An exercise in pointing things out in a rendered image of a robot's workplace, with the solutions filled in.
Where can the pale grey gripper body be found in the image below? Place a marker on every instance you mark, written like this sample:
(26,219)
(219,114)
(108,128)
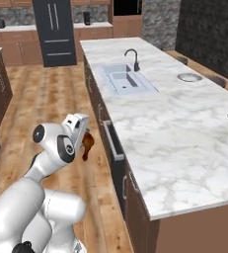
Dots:
(80,129)

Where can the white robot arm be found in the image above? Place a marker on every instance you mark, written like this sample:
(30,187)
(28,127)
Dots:
(16,204)

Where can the brown island cupboard door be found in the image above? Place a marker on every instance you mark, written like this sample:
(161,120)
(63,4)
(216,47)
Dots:
(136,217)
(91,89)

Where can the white inset sink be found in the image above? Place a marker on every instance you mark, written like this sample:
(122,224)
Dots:
(127,79)

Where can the brown wall cupboard run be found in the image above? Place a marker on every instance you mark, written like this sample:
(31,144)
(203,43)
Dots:
(8,3)
(91,2)

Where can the small black toaster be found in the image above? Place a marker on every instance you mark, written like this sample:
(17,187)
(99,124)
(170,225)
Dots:
(0,23)

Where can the dark curved tap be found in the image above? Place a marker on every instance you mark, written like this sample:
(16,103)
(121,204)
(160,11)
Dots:
(135,61)

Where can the brown chicken drumstick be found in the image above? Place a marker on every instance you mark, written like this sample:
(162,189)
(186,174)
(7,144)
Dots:
(87,145)

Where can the dark dishwasher front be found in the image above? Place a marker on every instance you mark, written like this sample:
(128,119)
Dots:
(118,174)

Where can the dark grey fridge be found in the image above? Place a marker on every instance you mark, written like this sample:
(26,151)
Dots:
(54,31)

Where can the dark round stool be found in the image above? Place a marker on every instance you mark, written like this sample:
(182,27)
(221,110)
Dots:
(182,60)
(218,81)

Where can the black coffee machine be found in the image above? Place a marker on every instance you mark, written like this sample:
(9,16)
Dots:
(87,18)

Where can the built-in black wall oven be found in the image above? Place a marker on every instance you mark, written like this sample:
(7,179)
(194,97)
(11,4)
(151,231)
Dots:
(127,15)

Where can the brown base cupboard run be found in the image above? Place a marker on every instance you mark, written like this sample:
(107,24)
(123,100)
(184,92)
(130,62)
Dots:
(92,38)
(16,47)

